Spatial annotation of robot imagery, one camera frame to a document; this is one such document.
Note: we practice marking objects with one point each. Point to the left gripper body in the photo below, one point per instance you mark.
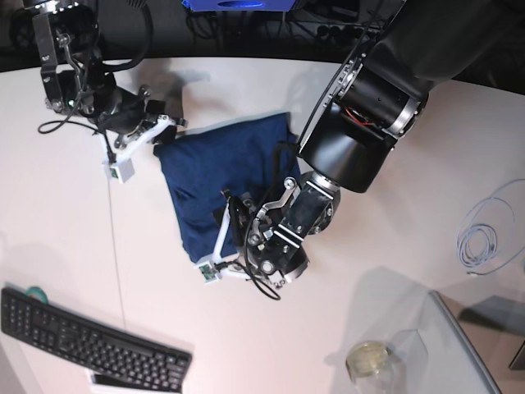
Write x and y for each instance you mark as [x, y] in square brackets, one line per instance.
[234, 218]

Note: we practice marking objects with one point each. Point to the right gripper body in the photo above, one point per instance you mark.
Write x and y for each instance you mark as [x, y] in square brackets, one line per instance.
[129, 116]

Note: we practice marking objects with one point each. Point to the dark blue t-shirt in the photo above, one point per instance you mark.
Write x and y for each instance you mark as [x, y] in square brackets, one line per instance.
[238, 158]

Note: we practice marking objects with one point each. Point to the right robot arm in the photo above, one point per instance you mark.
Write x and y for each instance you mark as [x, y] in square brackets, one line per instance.
[77, 82]

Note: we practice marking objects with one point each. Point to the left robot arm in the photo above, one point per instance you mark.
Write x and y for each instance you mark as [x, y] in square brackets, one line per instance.
[371, 102]

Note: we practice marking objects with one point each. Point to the blue box with hole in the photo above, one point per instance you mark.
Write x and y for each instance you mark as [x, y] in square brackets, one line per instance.
[240, 5]

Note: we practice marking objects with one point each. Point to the white power strip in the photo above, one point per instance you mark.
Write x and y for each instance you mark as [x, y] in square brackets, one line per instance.
[339, 32]

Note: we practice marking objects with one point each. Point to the black computer keyboard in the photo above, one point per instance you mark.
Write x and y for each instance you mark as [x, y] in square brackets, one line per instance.
[115, 354]

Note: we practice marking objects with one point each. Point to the green tape roll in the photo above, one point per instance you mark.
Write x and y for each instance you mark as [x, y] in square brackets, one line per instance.
[37, 293]

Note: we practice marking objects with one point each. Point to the clear glass jar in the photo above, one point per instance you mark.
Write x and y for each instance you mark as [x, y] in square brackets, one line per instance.
[372, 368]

